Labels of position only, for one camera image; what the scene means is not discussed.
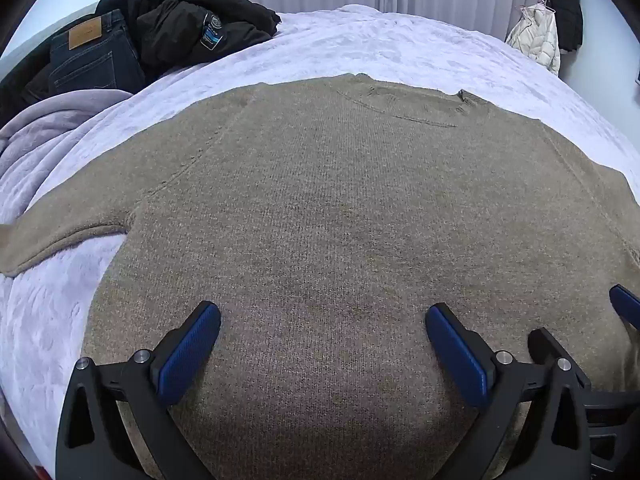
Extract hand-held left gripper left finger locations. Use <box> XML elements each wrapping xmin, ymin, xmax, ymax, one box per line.
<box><xmin>55</xmin><ymin>301</ymin><xmax>222</xmax><ymax>480</ymax></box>

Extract cream puffer jacket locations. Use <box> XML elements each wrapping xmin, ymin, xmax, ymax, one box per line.
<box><xmin>505</xmin><ymin>2</ymin><xmax>562</xmax><ymax>77</ymax></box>

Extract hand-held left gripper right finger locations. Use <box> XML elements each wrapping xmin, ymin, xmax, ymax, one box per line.
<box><xmin>425</xmin><ymin>303</ymin><xmax>593</xmax><ymax>480</ymax></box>

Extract black hanging coat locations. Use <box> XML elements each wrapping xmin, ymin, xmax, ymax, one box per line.
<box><xmin>542</xmin><ymin>0</ymin><xmax>584</xmax><ymax>53</ymax></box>

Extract bunched mauve plush blanket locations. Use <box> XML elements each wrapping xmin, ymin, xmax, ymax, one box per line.
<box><xmin>0</xmin><ymin>89</ymin><xmax>133</xmax><ymax>221</ymax></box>

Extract dark blue jeans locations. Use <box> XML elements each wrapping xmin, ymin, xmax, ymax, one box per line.
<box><xmin>22</xmin><ymin>9</ymin><xmax>147</xmax><ymax>103</ymax></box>

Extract black padded jacket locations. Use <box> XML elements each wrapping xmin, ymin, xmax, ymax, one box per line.
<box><xmin>95</xmin><ymin>0</ymin><xmax>283</xmax><ymax>68</ymax></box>

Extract beige knit sweater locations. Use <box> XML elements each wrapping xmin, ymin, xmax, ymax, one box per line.
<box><xmin>0</xmin><ymin>74</ymin><xmax>640</xmax><ymax>480</ymax></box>

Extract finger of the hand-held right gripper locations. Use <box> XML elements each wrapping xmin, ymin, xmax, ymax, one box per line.
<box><xmin>609</xmin><ymin>284</ymin><xmax>640</xmax><ymax>332</ymax></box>
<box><xmin>528</xmin><ymin>327</ymin><xmax>592</xmax><ymax>392</ymax></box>

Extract pale lilac fleece bed blanket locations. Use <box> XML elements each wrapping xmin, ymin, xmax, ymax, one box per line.
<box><xmin>0</xmin><ymin>4</ymin><xmax>640</xmax><ymax>476</ymax></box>

